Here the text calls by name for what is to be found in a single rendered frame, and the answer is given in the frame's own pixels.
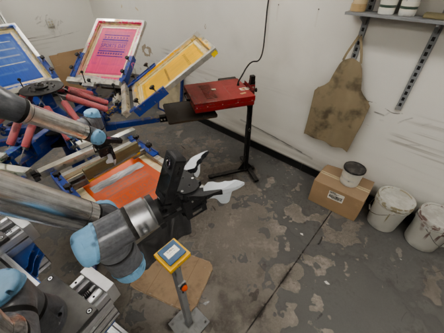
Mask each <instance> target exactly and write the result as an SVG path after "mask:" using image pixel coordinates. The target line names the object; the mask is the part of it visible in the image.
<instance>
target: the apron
mask: <svg viewBox="0 0 444 333"><path fill-rule="evenodd" d="M358 39H359V44H360V60H359V62H358V61H357V60H356V59H354V58H349V59H345V58H346V56H347V55H348V53H349V52H350V50H351V49H352V47H353V46H354V44H355V43H356V42H357V40H358ZM342 60H343V61H342V62H341V63H340V64H339V66H338V67H337V69H336V70H335V72H334V74H333V76H332V78H331V79H330V81H329V82H328V83H327V84H325V85H323V86H321V87H318V88H317V89H315V90H314V94H313V100H312V103H311V109H310V112H309V116H308V119H307V124H306V126H305V131H304V133H305V134H307V135H309V136H311V137H312V138H315V139H319V140H322V141H325V142H326V143H327V144H329V145H330V146H331V147H339V148H342V149H343V150H345V151H346V152H348V149H349V148H350V145H351V144H352V141H353V139H354V138H355V136H356V134H357V132H358V131H359V129H360V127H361V125H362V123H363V121H364V119H365V116H366V114H367V112H368V110H369V107H370V105H369V101H367V99H366V98H365V97H364V95H363V93H362V91H361V83H362V67H361V63H362V60H363V40H362V36H361V34H360V35H358V36H357V38H356V39H355V40H354V41H353V43H352V45H351V46H350V47H349V49H348V50H347V52H346V53H345V55H344V57H343V59H342Z"/></svg>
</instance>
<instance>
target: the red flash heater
mask: <svg viewBox="0 0 444 333"><path fill-rule="evenodd" d="M237 82H238V79H228V80H222V81H212V82H206V83H195V84H189V85H184V90H185V92H187V94H186V96H187V98H188V99H190V100H191V101H192V103H191V102H190V101H189V102H190V104H191V106H192V108H193V110H194V112H195V114H197V113H202V112H211V111H215V110H224V109H228V108H236V107H241V106H250V105H254V101H255V98H256V96H255V95H254V89H253V88H252V87H251V86H250V85H249V84H248V83H247V82H246V81H244V83H242V82H240V81H239V86H237ZM211 89H216V90H215V91H212V90H211Z"/></svg>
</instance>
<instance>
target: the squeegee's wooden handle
mask: <svg viewBox="0 0 444 333"><path fill-rule="evenodd" d="M138 152H140V149H139V145H138V143H137V142H136V141H134V142H132V143H130V144H129V145H126V146H125V147H122V148H121V149H119V150H117V151H115V152H114V153H115V156H116V163H118V162H120V161H122V160H124V159H125V158H127V157H129V156H131V155H132V154H134V153H138ZM107 159H108V156H106V157H104V158H102V159H100V160H98V161H97V162H95V163H93V164H91V165H89V166H86V167H85V168H83V169H82V171H83V173H84V174H85V176H86V178H87V179H88V180H90V179H92V178H94V177H93V176H95V175H97V174H98V173H100V172H102V171H104V170H106V169H108V168H109V167H111V166H113V165H114V163H109V164H106V160H107Z"/></svg>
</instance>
